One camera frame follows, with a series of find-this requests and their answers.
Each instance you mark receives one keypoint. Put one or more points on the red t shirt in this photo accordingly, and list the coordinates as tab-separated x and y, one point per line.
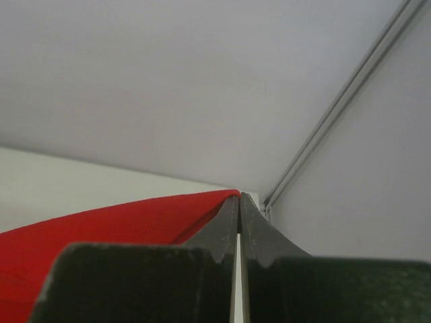
28	252

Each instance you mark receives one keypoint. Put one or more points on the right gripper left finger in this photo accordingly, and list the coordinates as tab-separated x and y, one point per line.
189	282

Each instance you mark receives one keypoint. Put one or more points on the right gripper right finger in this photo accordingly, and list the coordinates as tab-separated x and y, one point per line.
283	283

